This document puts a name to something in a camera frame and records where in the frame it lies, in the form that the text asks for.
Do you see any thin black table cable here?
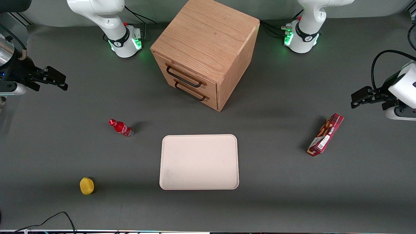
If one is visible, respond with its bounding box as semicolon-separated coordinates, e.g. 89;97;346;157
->
13;211;77;234

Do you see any aluminium frame rail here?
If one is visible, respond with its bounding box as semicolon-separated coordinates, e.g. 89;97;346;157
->
6;12;33;26

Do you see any small red soda bottle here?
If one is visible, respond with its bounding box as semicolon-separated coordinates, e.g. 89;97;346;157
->
108;119;134;138

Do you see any beige plastic tray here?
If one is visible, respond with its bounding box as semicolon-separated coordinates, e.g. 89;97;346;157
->
159;134;240;190

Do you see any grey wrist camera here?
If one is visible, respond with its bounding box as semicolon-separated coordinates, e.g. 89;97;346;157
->
386;107;416;121
0;83;27;96

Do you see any wooden drawer cabinet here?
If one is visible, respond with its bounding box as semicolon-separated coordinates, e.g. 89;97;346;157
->
150;0;260;112

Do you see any red shortbread cookie box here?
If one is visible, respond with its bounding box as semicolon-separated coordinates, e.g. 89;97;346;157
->
306;113;345;157

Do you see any black metal drawer handle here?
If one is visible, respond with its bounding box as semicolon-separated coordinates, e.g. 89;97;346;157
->
166;63;207;88
175;79;209;101

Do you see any wooden drawer front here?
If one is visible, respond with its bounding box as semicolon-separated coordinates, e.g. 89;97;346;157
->
162;73;218;110
153;51;218;98

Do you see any black hanging cable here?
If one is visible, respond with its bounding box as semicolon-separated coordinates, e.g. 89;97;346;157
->
408;24;416;51

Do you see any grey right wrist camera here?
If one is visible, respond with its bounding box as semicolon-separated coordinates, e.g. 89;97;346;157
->
0;83;27;96

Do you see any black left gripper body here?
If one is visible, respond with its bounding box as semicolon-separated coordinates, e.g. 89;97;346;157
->
372;71;406;104

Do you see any yellow lemon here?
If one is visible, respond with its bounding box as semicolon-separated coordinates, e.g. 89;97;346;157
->
80;177;95;195

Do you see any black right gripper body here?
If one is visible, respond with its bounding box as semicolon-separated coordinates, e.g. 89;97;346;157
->
0;56;48;86

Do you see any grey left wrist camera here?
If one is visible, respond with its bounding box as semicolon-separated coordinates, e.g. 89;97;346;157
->
386;107;416;121

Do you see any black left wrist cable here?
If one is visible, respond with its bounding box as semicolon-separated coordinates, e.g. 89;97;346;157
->
371;50;416;93

